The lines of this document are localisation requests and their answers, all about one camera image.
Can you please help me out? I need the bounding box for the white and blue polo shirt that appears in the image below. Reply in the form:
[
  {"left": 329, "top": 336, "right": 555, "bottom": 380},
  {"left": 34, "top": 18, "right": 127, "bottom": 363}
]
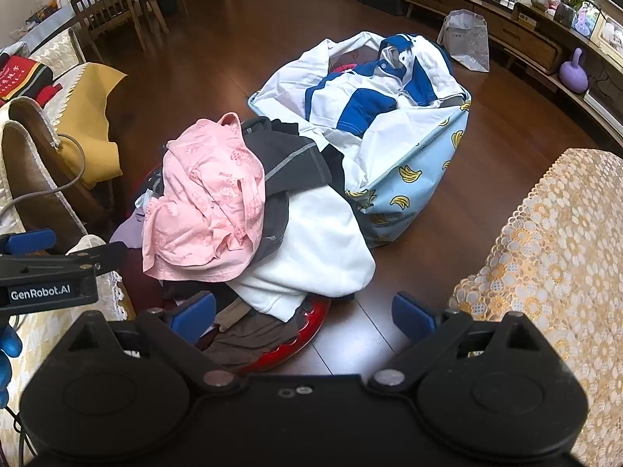
[{"left": 304, "top": 34, "right": 465, "bottom": 137}]

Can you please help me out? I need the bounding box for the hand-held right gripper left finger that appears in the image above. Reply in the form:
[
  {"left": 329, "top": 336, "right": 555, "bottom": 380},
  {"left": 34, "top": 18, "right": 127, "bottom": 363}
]
[{"left": 63, "top": 292, "right": 241, "bottom": 392}]

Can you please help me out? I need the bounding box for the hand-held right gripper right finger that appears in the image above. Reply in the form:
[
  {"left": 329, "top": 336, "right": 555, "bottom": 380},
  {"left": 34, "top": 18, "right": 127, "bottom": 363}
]
[{"left": 367, "top": 292, "right": 553, "bottom": 392}]

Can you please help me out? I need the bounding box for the red laundry basin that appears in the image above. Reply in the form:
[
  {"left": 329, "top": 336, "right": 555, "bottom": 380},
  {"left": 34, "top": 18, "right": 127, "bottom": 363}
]
[{"left": 127, "top": 165, "right": 332, "bottom": 375}]

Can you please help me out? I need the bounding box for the brown cushion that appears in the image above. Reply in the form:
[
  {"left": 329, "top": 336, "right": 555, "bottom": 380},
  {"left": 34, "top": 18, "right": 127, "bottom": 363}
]
[
  {"left": 9, "top": 97, "right": 115, "bottom": 227},
  {"left": 0, "top": 121, "right": 91, "bottom": 256}
]

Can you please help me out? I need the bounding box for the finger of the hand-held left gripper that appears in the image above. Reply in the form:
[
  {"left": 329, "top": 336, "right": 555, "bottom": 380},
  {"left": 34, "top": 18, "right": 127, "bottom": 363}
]
[
  {"left": 0, "top": 228, "right": 56, "bottom": 256},
  {"left": 63, "top": 242, "right": 128, "bottom": 276}
]

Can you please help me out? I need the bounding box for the brown garment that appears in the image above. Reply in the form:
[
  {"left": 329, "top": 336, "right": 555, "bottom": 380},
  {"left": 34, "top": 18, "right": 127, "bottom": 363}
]
[{"left": 202, "top": 299, "right": 300, "bottom": 363}]

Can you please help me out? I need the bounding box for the banana print laundry bag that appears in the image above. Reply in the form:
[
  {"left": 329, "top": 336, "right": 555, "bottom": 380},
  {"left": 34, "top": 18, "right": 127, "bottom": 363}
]
[{"left": 248, "top": 32, "right": 473, "bottom": 249}]

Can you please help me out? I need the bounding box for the grey cable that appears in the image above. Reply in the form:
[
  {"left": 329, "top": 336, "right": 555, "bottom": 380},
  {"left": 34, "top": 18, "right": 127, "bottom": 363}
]
[{"left": 0, "top": 133, "right": 87, "bottom": 215}]

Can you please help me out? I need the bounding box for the wooden TV cabinet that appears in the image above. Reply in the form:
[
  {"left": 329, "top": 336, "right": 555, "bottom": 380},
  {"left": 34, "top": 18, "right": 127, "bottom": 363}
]
[{"left": 401, "top": 0, "right": 623, "bottom": 147}]

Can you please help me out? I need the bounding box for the lilac garment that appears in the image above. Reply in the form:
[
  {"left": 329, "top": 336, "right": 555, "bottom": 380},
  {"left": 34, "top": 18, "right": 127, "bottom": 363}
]
[{"left": 109, "top": 204, "right": 147, "bottom": 254}]

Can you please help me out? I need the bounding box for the gold lace tablecloth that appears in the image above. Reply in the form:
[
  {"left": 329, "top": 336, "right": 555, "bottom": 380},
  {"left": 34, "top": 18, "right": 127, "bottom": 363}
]
[{"left": 448, "top": 148, "right": 623, "bottom": 400}]

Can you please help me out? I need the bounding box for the dining table with cloth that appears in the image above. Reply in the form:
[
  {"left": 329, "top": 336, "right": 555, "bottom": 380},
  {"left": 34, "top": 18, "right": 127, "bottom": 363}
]
[{"left": 10, "top": 0, "right": 159, "bottom": 56}]

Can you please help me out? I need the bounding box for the red and black cloth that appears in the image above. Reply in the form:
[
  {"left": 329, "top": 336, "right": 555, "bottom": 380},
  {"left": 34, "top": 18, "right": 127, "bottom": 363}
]
[{"left": 0, "top": 53, "right": 64, "bottom": 108}]

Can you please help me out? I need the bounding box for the pink printed shirt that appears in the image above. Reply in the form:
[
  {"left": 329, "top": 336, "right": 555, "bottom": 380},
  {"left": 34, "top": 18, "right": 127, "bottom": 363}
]
[{"left": 142, "top": 113, "right": 268, "bottom": 284}]

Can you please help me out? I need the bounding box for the yellow blanket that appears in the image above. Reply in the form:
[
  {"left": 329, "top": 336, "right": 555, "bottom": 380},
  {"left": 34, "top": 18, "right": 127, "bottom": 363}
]
[{"left": 53, "top": 61, "right": 128, "bottom": 190}]

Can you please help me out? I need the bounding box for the dark grey garment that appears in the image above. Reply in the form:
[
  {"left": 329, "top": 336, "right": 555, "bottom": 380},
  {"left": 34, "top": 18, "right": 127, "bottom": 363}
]
[{"left": 241, "top": 117, "right": 334, "bottom": 263}]

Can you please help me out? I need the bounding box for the white sweatshirt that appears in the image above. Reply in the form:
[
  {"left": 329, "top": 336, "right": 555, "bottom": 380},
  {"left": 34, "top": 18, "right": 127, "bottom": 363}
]
[{"left": 229, "top": 190, "right": 378, "bottom": 322}]

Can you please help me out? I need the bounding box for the person's left hand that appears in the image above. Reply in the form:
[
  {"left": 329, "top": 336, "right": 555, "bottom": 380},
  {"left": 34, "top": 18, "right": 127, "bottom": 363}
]
[{"left": 0, "top": 321, "right": 23, "bottom": 409}]

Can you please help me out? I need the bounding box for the purple kettlebell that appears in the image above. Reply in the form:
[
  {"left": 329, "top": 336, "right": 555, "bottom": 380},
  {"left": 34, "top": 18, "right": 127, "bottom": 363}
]
[{"left": 559, "top": 47, "right": 591, "bottom": 94}]

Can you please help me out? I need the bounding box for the silver paper bag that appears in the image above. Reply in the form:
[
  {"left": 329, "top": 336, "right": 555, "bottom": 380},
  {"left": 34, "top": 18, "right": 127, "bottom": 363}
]
[{"left": 436, "top": 10, "right": 490, "bottom": 73}]

